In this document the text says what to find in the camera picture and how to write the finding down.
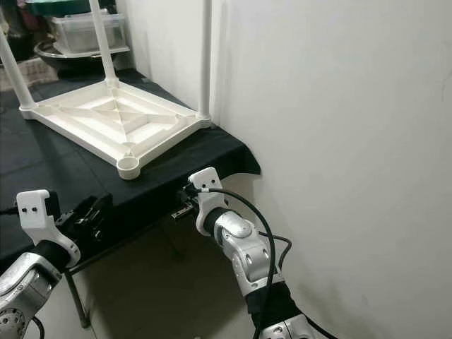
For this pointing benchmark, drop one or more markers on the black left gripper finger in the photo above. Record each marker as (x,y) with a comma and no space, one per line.
(103,210)

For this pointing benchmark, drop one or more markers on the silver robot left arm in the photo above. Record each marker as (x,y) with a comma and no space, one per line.
(28,289)

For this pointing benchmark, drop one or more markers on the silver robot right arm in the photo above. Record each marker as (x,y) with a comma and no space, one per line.
(247,247)

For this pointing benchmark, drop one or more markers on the black tablecloth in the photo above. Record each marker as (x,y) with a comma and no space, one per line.
(56,162)

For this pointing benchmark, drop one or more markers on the black wok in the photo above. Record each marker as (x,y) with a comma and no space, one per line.
(63,65)

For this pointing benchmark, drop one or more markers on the patterned cloth covered stand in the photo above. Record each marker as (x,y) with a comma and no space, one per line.
(28,70)

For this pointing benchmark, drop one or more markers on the clear plastic container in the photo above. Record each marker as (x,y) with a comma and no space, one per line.
(78,35)

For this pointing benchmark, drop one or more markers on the green pot lid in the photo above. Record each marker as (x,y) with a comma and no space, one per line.
(56,7)

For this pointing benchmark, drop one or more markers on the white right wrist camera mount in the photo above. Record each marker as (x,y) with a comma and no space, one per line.
(208,187)

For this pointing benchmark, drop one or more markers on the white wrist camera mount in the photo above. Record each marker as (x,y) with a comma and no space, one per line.
(208,187)
(39,212)

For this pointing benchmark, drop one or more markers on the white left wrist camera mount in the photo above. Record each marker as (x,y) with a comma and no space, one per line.
(39,212)

